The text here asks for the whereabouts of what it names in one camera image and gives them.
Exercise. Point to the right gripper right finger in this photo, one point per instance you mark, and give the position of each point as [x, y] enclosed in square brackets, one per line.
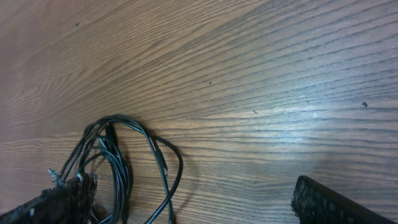
[314, 203]

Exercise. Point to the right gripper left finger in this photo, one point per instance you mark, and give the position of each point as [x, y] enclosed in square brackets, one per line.
[69, 201]

